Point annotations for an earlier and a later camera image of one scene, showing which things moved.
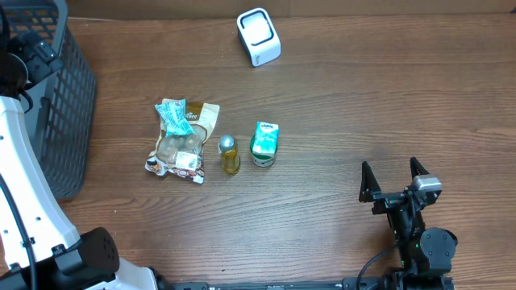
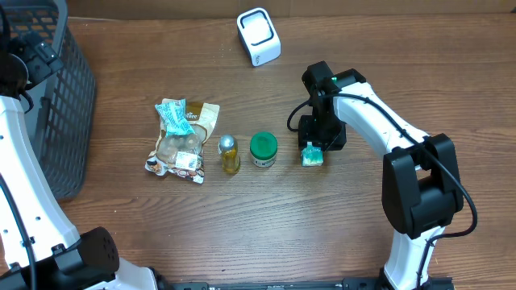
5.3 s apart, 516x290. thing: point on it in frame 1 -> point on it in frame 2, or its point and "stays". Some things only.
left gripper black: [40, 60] stays
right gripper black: [393, 200] -> [321, 141]
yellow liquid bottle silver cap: [227, 147] stays
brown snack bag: [182, 154] stays
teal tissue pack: [266, 138] -> [312, 155]
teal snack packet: [174, 118] stays
